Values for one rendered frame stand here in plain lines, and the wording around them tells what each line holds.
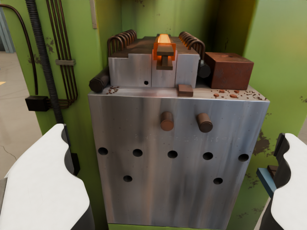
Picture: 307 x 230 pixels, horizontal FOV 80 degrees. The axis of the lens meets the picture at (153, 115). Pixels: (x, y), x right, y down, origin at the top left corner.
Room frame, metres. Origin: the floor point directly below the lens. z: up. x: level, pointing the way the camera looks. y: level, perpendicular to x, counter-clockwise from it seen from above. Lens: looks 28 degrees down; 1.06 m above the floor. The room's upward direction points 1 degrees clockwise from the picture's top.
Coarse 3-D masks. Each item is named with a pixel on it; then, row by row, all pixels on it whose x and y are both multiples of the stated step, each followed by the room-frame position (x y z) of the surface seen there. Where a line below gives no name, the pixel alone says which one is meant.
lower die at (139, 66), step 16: (128, 48) 0.56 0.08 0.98; (144, 48) 0.49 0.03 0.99; (176, 48) 0.44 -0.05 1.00; (192, 48) 0.50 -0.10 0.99; (112, 64) 0.42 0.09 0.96; (128, 64) 0.42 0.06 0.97; (144, 64) 0.42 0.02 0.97; (176, 64) 0.41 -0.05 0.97; (192, 64) 0.41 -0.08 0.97; (112, 80) 0.42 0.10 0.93; (128, 80) 0.42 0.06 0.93; (144, 80) 0.42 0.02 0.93; (160, 80) 0.42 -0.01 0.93; (176, 80) 0.41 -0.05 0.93; (192, 80) 0.41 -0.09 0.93
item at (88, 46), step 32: (0, 0) 0.57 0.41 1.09; (64, 0) 0.56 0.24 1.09; (96, 0) 0.57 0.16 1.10; (32, 32) 0.57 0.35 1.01; (64, 32) 0.56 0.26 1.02; (96, 32) 0.56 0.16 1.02; (96, 64) 0.56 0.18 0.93; (64, 96) 0.57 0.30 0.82; (96, 160) 0.56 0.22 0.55; (96, 192) 0.56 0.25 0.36; (96, 224) 0.56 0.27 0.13
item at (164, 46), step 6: (162, 36) 0.64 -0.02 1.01; (156, 42) 0.41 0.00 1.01; (162, 42) 0.47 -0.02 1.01; (168, 42) 0.47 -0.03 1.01; (156, 48) 0.40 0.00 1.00; (162, 48) 0.35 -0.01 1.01; (168, 48) 0.35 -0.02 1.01; (174, 48) 0.40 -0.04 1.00; (156, 54) 0.40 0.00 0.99; (162, 54) 0.31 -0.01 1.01; (168, 54) 0.31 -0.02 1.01; (174, 54) 0.40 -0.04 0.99; (162, 60) 0.31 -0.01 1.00; (168, 60) 0.36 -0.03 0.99; (174, 60) 0.40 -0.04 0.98; (156, 66) 0.31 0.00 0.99; (162, 66) 0.31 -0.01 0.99; (168, 66) 0.31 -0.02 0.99
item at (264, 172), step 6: (258, 168) 0.38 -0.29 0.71; (264, 168) 0.38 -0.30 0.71; (258, 174) 0.37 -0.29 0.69; (264, 174) 0.35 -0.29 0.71; (264, 180) 0.34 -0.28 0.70; (270, 180) 0.33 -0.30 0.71; (264, 186) 0.33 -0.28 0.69; (270, 186) 0.32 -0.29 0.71; (270, 192) 0.30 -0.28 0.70; (270, 198) 0.30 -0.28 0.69
